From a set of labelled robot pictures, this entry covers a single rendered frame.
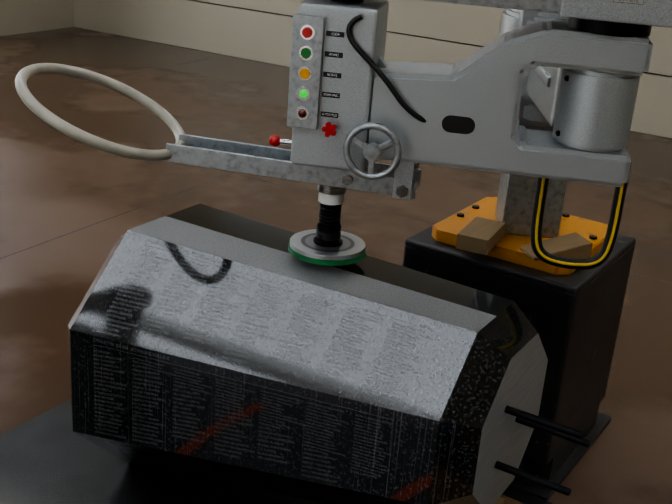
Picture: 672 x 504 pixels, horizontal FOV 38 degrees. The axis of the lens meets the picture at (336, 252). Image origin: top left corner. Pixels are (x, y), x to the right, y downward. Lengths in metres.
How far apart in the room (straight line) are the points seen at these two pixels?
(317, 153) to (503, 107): 0.49
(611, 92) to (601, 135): 0.11
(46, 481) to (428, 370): 1.37
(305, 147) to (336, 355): 0.54
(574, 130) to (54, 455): 1.94
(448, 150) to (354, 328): 0.51
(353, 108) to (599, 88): 0.61
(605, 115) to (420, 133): 0.46
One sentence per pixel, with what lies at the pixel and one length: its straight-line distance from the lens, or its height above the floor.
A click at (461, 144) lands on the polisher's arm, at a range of 2.51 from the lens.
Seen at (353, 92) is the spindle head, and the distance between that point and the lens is 2.50.
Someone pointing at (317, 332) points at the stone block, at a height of 0.74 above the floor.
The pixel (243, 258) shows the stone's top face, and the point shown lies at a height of 0.82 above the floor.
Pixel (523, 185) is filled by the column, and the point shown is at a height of 0.95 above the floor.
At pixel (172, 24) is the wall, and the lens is 10.69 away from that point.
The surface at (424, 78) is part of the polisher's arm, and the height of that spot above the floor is 1.38.
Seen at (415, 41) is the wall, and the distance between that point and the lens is 9.18.
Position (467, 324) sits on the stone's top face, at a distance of 2.46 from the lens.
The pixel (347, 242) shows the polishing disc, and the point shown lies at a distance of 2.75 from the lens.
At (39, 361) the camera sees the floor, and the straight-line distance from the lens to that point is 3.97.
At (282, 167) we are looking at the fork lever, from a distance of 2.63.
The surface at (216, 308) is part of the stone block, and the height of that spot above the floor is 0.72.
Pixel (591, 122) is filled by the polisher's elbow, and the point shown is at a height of 1.32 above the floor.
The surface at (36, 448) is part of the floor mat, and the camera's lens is 3.41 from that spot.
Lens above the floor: 1.85
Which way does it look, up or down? 21 degrees down
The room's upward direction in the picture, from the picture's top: 5 degrees clockwise
